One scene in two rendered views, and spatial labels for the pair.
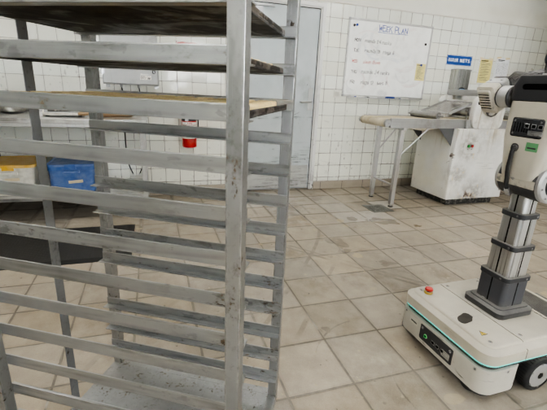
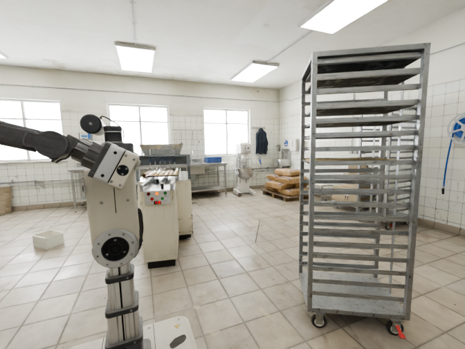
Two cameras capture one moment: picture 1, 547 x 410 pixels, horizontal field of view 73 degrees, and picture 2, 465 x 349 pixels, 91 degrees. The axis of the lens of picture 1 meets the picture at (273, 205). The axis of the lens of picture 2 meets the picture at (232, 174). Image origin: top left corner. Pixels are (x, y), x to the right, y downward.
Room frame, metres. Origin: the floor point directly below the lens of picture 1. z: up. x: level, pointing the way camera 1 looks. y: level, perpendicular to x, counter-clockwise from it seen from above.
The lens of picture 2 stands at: (2.50, -0.62, 1.25)
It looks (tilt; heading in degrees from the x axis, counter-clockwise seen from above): 7 degrees down; 177
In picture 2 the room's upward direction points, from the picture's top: 1 degrees counter-clockwise
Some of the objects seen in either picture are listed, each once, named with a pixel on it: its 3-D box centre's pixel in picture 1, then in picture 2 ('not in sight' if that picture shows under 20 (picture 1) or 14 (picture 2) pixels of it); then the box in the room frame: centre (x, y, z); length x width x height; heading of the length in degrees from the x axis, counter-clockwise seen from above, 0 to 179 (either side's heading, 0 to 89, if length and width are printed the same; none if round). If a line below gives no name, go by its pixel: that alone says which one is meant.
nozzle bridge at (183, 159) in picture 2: not in sight; (163, 167); (-0.68, -1.40, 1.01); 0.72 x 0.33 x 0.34; 99
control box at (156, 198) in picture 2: not in sight; (157, 197); (0.18, -1.26, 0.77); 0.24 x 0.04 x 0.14; 99
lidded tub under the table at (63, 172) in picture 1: (76, 173); not in sight; (3.26, 1.81, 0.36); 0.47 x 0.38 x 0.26; 20
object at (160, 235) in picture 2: not in sight; (162, 217); (-0.18, -1.32, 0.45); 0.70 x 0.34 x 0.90; 9
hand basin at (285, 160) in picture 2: not in sight; (282, 158); (-4.11, 1.20, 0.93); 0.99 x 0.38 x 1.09; 18
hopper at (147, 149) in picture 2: not in sight; (162, 149); (-0.68, -1.40, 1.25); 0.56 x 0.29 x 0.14; 99
